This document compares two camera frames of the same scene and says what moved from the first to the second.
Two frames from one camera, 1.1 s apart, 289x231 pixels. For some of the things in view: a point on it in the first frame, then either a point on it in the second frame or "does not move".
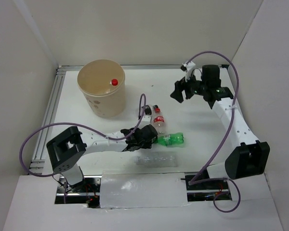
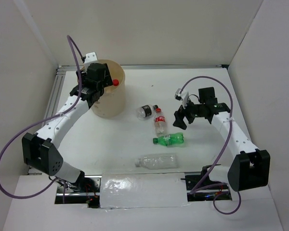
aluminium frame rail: [38, 157] does not move
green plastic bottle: [177, 138] does not move
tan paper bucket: [102, 83] does not move
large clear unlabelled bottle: [159, 160] does not move
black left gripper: [147, 145] -> [108, 81]
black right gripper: [180, 86] -> [179, 115]
